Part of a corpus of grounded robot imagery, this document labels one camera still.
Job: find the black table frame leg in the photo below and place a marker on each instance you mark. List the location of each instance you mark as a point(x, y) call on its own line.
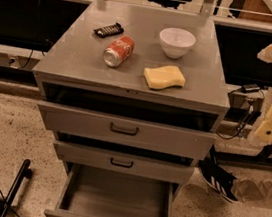
point(262, 159)

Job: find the red soda can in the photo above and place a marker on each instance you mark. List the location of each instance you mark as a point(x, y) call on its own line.
point(118, 51)

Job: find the grey metal drawer cabinet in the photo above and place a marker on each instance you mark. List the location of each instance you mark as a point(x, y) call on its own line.
point(77, 60)

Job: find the grey top drawer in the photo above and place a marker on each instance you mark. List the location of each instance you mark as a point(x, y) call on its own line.
point(131, 122)

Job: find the grey middle drawer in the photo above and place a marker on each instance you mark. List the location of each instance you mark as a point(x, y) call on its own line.
point(122, 158)

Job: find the black snack bar wrapper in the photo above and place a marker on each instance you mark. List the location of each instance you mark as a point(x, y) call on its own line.
point(110, 30)

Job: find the grey open bottom drawer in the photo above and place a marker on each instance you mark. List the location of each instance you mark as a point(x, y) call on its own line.
point(94, 192)

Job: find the black power adapter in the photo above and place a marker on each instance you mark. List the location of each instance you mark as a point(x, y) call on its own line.
point(250, 88)

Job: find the white bowl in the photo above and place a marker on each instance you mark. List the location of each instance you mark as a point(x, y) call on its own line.
point(175, 42)

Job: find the black white striped sneaker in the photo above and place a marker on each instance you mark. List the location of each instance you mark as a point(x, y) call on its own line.
point(218, 179)

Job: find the yellow green sponge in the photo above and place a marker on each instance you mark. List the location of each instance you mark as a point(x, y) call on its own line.
point(164, 77)

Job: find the black stand leg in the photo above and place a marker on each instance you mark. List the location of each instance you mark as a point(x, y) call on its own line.
point(23, 173)

